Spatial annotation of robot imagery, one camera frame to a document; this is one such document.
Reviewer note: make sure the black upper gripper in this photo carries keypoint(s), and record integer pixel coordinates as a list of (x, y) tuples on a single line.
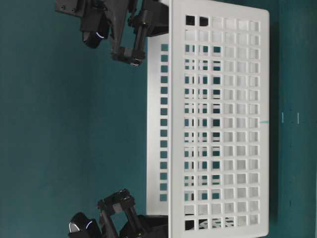
[(152, 20)]

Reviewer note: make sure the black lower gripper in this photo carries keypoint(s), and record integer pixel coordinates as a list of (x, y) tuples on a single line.
[(152, 226)]

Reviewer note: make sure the white plastic lattice basket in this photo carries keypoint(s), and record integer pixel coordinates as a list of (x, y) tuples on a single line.
[(208, 121)]

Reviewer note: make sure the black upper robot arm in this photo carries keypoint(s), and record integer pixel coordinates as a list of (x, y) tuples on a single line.
[(106, 19)]

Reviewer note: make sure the black lower robot arm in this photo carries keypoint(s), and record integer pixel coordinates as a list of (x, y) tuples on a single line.
[(82, 227)]

